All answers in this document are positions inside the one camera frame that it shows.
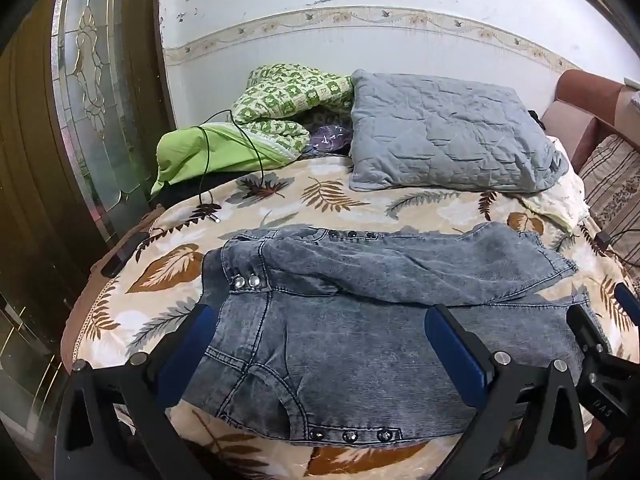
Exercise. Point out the grey quilted pillow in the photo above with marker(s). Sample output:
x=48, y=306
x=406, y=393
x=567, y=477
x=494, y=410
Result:
x=416, y=130

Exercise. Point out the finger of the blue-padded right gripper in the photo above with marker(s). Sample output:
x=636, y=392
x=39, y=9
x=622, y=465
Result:
x=628, y=302
x=586, y=334

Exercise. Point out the grey washed denim pants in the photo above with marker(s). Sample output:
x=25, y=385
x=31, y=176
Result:
x=319, y=335

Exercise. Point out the purple patterned cloth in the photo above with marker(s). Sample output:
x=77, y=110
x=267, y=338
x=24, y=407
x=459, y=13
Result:
x=329, y=140

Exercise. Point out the black smartphone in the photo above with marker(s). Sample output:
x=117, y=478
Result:
x=123, y=254

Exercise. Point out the wooden door with glass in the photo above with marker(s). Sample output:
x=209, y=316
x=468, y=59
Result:
x=84, y=101

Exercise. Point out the striped brown cushion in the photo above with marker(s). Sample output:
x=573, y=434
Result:
x=611, y=179

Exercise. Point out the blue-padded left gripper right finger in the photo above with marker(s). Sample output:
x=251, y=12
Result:
x=465, y=358

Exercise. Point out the cream white sheet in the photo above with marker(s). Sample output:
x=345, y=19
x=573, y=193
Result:
x=565, y=203

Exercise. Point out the green patterned quilt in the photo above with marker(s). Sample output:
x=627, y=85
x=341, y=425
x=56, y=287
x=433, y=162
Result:
x=260, y=131

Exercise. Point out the leaf-patterned beige bed blanket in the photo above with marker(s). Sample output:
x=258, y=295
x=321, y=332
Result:
x=160, y=284

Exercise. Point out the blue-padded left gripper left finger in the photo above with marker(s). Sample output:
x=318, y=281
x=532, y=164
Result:
x=177, y=355

